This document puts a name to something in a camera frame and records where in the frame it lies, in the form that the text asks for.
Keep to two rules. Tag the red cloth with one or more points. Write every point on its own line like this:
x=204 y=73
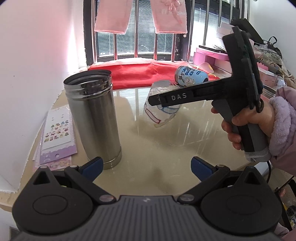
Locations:
x=136 y=74

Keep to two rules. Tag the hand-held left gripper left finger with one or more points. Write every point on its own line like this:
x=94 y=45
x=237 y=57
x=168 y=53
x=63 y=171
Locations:
x=92 y=168

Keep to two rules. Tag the clear printed plastic cup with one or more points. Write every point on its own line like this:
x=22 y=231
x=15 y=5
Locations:
x=159 y=114

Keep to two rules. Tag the stainless steel thermos cup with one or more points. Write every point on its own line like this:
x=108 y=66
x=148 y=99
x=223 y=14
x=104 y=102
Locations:
x=96 y=115

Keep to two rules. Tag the window with metal bars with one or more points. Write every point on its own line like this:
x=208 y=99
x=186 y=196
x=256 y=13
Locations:
x=143 y=44

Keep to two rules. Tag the pink hanging towel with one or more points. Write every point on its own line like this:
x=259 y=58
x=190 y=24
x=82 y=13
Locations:
x=170 y=18
x=111 y=18

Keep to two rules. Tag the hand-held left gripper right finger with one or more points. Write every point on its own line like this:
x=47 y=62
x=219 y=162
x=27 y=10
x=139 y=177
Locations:
x=201 y=170

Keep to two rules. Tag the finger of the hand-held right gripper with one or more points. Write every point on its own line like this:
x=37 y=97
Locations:
x=178 y=96

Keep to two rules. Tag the person's right forearm purple sleeve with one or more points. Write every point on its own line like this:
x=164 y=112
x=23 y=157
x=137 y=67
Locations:
x=283 y=120

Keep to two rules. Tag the person's right hand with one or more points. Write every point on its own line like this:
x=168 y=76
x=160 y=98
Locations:
x=262 y=122

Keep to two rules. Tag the pink and yellow toy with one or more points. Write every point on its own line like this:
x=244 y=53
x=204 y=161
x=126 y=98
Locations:
x=207 y=66

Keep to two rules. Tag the pink storage box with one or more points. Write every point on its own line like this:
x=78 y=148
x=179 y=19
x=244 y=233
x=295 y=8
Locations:
x=208 y=59

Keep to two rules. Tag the purple sticker card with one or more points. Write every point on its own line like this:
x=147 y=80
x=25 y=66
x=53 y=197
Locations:
x=55 y=158

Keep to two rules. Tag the blue printed cup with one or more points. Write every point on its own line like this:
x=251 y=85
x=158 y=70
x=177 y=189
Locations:
x=190 y=77

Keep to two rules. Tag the patterned fabric bag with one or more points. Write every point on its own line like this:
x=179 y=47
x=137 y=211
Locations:
x=271 y=54

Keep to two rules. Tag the white sticker sheet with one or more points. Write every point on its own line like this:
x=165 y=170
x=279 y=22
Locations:
x=59 y=129

